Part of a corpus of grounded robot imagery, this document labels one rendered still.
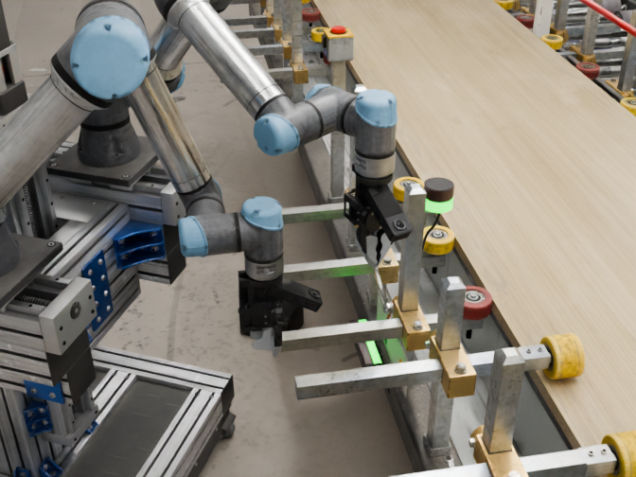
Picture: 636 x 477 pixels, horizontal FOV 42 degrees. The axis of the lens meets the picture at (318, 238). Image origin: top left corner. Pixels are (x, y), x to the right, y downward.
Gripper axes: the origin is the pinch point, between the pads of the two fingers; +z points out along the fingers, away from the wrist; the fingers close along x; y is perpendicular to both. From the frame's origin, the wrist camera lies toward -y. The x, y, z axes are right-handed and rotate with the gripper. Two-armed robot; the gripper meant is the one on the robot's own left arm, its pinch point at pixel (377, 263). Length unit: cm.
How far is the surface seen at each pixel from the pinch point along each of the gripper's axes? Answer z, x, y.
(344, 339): 16.3, 7.4, -0.2
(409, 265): 2.0, -7.1, -1.5
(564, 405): 10.6, -12.8, -41.5
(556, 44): 11, -148, 100
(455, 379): 4.1, 4.5, -31.6
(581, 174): 11, -79, 20
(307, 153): 31, -43, 103
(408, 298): 10.5, -7.3, -1.6
